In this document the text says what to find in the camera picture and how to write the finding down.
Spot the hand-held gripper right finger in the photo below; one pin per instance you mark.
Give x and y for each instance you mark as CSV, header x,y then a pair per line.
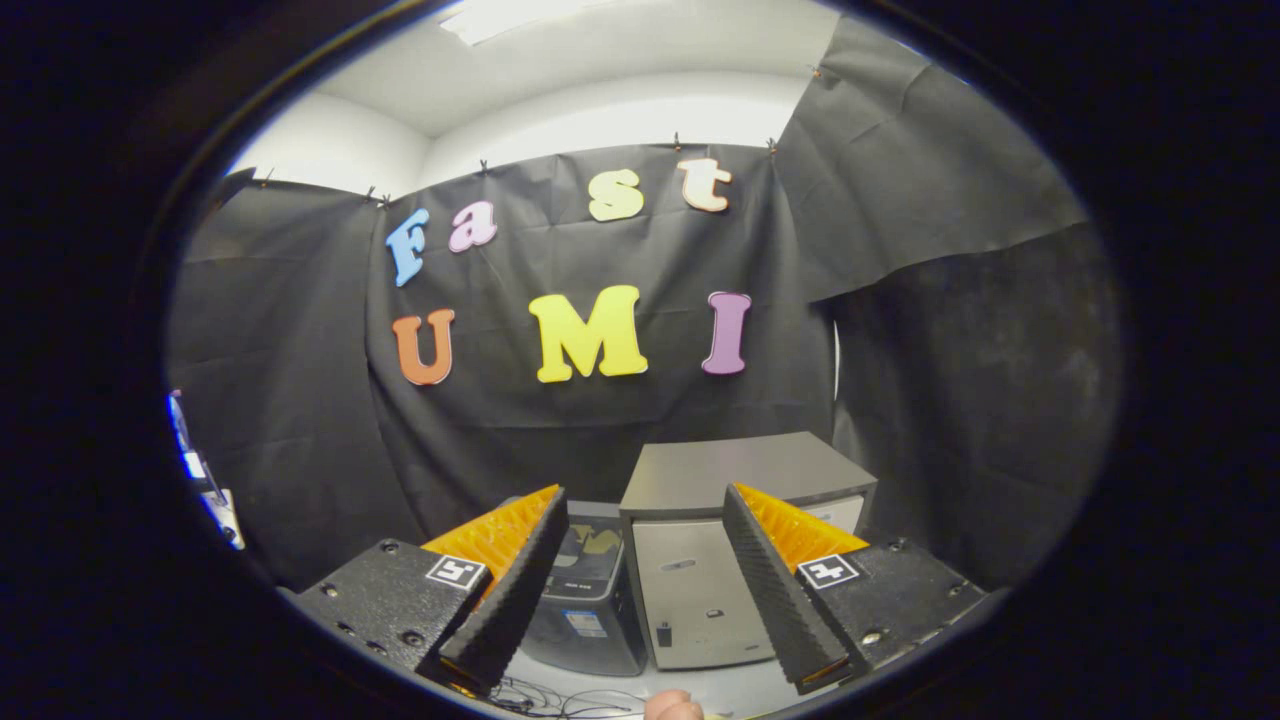
x,y
775,590

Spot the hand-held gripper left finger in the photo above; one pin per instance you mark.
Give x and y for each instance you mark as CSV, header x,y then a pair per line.
x,y
520,590

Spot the grey washing machine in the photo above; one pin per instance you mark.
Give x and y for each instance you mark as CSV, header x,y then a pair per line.
x,y
590,640

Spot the grey small cabinet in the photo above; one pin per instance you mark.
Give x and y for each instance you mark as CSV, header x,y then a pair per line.
x,y
690,590

